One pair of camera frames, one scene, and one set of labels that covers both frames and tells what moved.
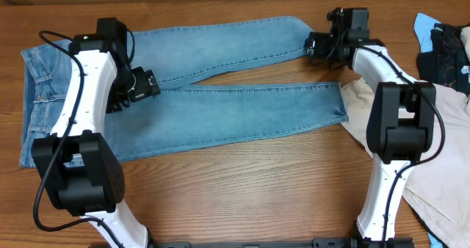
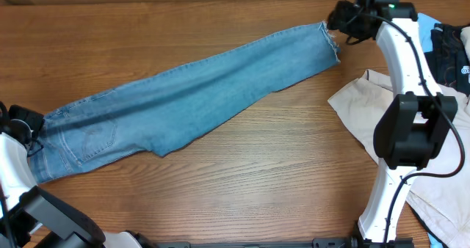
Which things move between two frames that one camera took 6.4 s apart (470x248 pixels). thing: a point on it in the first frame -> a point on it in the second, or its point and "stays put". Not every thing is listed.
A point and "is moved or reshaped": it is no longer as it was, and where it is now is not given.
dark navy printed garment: (448, 64) stays put
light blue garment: (423, 26) stays put
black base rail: (316, 243) stays put
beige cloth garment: (437, 186) stays put
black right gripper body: (326, 49) -> (346, 22)
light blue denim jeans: (154, 119) is moved or reshaped
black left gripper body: (144, 86) -> (29, 123)
